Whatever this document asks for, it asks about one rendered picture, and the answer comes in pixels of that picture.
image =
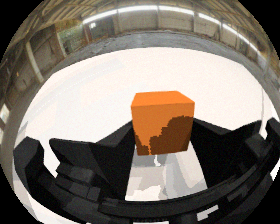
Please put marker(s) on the orange block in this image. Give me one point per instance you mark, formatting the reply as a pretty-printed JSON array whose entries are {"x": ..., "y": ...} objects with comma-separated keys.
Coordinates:
[{"x": 163, "y": 122}]

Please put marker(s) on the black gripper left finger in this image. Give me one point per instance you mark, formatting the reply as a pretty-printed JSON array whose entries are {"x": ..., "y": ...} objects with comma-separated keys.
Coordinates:
[{"x": 111, "y": 158}]

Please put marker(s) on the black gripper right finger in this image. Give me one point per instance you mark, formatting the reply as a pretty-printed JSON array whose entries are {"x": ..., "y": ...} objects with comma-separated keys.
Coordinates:
[{"x": 217, "y": 147}]

